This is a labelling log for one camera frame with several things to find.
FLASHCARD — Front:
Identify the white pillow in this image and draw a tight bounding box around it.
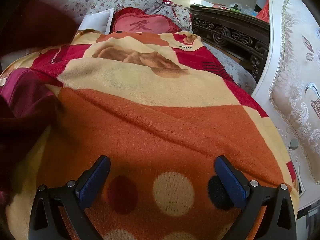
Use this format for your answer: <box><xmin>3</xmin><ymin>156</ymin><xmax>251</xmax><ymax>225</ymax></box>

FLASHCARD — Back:
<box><xmin>75</xmin><ymin>8</ymin><xmax>115</xmax><ymax>35</ymax></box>

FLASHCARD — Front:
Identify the white flat box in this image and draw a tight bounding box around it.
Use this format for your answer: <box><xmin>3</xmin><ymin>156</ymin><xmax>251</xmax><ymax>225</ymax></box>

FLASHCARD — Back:
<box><xmin>190</xmin><ymin>0</ymin><xmax>215</xmax><ymax>7</ymax></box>

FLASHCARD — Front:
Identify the checkered printed blanket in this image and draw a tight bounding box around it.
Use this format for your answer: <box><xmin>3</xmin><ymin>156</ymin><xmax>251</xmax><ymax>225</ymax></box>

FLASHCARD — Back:
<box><xmin>0</xmin><ymin>29</ymin><xmax>300</xmax><ymax>240</ymax></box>

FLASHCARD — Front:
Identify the dark red garment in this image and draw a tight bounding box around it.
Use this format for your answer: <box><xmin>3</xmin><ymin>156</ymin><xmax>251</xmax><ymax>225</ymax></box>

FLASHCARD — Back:
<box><xmin>0</xmin><ymin>0</ymin><xmax>78</xmax><ymax>200</ymax></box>

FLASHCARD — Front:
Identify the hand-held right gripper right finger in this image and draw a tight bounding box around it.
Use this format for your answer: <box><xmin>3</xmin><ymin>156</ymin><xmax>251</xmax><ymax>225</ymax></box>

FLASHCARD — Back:
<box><xmin>214</xmin><ymin>155</ymin><xmax>298</xmax><ymax>240</ymax></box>

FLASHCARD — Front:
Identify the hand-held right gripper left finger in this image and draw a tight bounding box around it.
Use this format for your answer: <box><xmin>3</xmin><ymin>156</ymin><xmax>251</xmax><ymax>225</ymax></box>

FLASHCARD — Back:
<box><xmin>29</xmin><ymin>155</ymin><xmax>112</xmax><ymax>240</ymax></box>

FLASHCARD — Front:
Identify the red knot ornament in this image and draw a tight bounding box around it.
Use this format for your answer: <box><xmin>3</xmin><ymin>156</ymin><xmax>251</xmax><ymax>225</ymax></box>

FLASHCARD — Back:
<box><xmin>159</xmin><ymin>0</ymin><xmax>190</xmax><ymax>8</ymax></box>

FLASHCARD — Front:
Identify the red plastic bag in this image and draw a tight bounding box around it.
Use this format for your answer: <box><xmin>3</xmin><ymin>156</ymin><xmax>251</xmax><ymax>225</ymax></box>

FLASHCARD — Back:
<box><xmin>256</xmin><ymin>0</ymin><xmax>272</xmax><ymax>22</ymax></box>

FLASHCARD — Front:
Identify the red heart-shaped cushion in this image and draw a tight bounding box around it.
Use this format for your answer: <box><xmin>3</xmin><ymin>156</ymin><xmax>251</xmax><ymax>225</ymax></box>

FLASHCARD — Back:
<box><xmin>111</xmin><ymin>7</ymin><xmax>182</xmax><ymax>34</ymax></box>

